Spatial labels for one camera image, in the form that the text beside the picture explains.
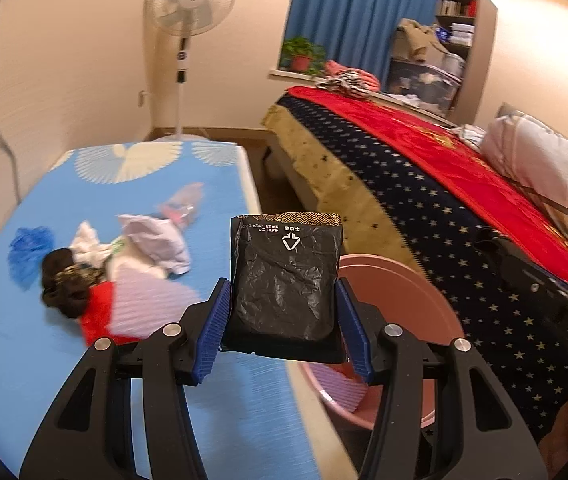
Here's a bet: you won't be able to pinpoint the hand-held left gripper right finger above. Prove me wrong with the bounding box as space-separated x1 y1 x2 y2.
335 277 549 480

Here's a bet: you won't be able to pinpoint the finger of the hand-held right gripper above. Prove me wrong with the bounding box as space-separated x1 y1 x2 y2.
474 234 519 273

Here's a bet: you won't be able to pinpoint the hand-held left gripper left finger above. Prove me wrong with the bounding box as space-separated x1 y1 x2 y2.
19 277 232 480

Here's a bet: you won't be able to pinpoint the pink plastic bin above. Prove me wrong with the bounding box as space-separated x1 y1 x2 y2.
299 254 466 431

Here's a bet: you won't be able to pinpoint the black foil packet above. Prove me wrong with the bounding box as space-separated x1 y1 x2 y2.
219 212 347 365

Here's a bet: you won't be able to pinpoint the white paper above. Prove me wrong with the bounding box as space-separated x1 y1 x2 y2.
116 212 192 277

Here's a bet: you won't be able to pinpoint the blue plastic bag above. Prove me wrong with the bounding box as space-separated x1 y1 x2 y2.
8 226 57 291

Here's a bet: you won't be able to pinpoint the navy star blanket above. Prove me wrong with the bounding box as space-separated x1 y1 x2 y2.
264 95 568 441

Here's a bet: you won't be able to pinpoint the plaid pillow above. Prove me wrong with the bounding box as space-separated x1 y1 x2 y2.
478 112 568 271

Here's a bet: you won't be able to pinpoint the red blanket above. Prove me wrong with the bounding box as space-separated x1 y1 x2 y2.
284 85 568 306

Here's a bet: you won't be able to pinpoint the red packet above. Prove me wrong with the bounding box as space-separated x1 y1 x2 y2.
80 280 137 347

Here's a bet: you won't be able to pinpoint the small striped cloth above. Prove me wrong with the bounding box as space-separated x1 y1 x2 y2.
456 124 487 153

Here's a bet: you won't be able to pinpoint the clear plastic bag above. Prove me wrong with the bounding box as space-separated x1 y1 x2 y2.
156 182 205 228

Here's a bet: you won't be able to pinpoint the crumpled black gold wrapper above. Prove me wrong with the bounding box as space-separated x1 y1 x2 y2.
40 248 110 320

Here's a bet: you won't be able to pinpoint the white crumpled tissue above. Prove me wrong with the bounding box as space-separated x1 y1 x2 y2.
69 221 115 266

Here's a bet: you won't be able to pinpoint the clear storage box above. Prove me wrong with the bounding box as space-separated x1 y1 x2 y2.
381 55 466 118

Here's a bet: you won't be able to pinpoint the blue patterned mat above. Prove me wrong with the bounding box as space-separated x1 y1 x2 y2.
0 140 322 480

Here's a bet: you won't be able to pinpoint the wooden bookshelf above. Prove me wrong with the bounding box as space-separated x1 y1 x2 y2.
434 0 479 61

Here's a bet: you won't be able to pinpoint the pink clothes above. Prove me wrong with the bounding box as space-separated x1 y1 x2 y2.
324 59 381 92

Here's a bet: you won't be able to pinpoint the stack of white towels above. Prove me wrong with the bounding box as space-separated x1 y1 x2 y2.
450 22 475 46

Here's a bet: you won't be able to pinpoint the black white striped clothes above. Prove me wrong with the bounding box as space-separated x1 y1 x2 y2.
316 71 371 98

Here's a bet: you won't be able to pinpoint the beige coat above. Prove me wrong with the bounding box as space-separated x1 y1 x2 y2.
395 17 452 61

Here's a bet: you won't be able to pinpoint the white window sill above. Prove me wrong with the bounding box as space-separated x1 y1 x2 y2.
270 69 325 81

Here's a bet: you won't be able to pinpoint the potted green plant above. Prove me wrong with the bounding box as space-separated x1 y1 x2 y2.
281 36 327 77

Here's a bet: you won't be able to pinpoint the blue curtain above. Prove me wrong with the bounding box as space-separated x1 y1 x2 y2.
284 0 439 78

